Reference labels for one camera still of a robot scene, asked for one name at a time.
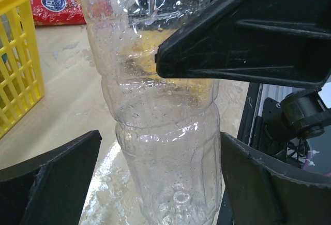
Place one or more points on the yellow chips bag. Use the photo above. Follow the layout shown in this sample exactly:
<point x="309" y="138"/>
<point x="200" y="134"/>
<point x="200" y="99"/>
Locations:
<point x="155" y="62"/>

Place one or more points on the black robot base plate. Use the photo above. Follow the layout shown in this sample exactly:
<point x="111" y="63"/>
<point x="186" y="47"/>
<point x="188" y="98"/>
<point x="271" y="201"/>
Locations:
<point x="251" y="120"/>

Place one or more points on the yellow plastic shopping basket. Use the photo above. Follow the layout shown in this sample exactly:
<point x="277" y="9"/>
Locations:
<point x="22" y="84"/>

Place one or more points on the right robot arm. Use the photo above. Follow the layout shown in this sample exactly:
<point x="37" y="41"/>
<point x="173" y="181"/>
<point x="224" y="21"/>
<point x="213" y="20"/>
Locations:
<point x="302" y="115"/>

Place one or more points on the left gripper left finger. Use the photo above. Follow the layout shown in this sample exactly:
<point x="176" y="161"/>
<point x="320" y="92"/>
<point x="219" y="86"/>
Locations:
<point x="50" y="188"/>

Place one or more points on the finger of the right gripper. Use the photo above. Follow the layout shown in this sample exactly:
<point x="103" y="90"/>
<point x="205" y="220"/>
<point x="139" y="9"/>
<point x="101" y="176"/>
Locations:
<point x="278" y="42"/>

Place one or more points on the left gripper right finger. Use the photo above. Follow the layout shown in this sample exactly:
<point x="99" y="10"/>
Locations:
<point x="264" y="190"/>

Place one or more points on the red snack bag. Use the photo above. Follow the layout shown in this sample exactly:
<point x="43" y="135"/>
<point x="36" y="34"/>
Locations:
<point x="57" y="12"/>

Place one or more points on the clear bottle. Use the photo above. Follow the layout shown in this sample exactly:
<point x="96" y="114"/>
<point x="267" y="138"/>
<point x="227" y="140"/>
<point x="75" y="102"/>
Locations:
<point x="168" y="129"/>

